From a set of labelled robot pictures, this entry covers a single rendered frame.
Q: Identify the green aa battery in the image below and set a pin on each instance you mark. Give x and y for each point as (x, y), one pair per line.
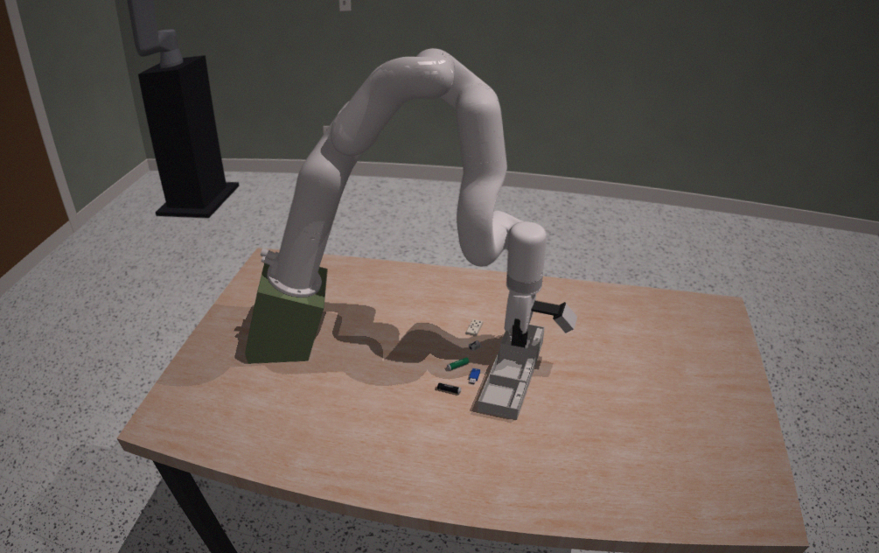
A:
(458, 363)

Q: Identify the white domino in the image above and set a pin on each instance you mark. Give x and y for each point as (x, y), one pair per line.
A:
(474, 327)

